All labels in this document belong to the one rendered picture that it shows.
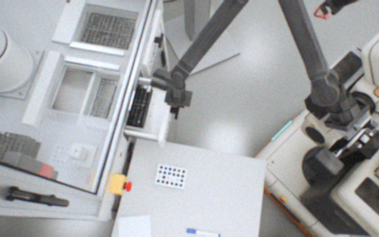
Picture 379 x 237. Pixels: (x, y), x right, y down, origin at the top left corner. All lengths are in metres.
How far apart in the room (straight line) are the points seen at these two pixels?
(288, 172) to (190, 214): 0.79
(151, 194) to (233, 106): 1.14
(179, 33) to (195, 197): 1.48
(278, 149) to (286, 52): 0.90
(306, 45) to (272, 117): 1.40
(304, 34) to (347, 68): 0.45
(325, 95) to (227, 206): 0.63
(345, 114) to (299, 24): 0.31
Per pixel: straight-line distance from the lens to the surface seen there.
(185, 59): 1.03
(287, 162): 1.94
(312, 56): 0.96
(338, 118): 1.06
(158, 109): 1.36
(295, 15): 0.91
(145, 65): 1.35
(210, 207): 1.34
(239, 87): 2.34
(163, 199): 1.35
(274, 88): 2.39
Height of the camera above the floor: 2.10
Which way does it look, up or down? 70 degrees down
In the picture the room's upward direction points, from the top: 1 degrees clockwise
